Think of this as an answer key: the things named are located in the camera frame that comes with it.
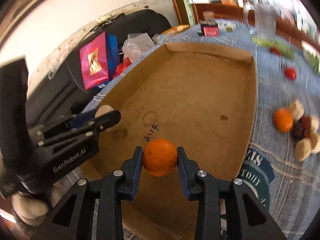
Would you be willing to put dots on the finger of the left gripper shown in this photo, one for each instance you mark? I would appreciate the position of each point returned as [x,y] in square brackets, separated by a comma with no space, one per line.
[79,120]
[58,131]

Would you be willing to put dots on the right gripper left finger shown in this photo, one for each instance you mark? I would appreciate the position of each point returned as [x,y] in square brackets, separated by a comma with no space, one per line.
[94,207]

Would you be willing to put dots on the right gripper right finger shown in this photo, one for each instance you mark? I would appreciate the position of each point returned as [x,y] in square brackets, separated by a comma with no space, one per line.
[246,218]

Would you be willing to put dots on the large orange front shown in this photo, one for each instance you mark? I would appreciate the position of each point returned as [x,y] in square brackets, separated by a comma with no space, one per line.
[160,157]

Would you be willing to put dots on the beige pastry cake three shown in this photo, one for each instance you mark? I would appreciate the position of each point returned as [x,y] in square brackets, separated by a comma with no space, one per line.
[303,149]

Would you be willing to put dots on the beige pastry cake five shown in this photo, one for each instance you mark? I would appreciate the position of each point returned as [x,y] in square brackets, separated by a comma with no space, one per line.
[315,142]

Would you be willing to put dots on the small orange mandarin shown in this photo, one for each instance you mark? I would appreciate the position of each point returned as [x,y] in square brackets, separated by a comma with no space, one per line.
[283,120]

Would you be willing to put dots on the beige pastry cake two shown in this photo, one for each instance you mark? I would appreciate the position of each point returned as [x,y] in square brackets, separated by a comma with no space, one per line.
[314,123]

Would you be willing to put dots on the beige pastry cake one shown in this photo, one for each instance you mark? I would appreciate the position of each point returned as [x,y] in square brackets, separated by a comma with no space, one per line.
[296,109]

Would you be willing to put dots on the black leather sofa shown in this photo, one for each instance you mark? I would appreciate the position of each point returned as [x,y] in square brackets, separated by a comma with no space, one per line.
[64,94]

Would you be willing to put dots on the pink blue gift bag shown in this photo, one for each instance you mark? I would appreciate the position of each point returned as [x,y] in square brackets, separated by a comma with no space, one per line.
[99,59]

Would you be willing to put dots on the red plastic bag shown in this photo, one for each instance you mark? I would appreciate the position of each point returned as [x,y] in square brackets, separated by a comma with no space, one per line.
[122,67]

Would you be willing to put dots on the blue plaid tablecloth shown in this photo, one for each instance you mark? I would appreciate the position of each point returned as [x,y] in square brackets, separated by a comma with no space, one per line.
[287,188]

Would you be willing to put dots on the clear plastic bag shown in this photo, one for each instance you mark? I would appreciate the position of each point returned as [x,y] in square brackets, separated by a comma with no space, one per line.
[136,45]

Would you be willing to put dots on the small red date two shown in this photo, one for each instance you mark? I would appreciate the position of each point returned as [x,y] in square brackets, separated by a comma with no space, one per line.
[305,121]

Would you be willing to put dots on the shallow cardboard box tray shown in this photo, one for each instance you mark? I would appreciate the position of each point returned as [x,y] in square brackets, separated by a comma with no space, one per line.
[198,96]

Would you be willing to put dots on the yellow snack package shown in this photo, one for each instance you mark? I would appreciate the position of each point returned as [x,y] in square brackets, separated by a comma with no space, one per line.
[175,30]

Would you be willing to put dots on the small red cherry tomato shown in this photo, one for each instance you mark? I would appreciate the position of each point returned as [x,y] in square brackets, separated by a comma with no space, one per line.
[290,73]

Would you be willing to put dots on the black red labelled jar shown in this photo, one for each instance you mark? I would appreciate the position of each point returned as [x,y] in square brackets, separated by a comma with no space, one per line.
[209,28]

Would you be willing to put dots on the red date near vegetable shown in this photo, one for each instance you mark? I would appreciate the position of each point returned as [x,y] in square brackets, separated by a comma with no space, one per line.
[274,50]

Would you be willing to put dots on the green leafy vegetable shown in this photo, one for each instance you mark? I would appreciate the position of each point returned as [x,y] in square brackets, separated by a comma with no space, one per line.
[285,49]

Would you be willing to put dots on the white bowl with greens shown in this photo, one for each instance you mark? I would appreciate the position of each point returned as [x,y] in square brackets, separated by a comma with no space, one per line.
[311,55]

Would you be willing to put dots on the clear plastic pitcher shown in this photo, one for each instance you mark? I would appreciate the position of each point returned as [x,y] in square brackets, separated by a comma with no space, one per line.
[264,26]

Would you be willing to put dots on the framed wall picture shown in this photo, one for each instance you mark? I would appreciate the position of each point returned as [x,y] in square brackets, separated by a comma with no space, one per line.
[13,13]

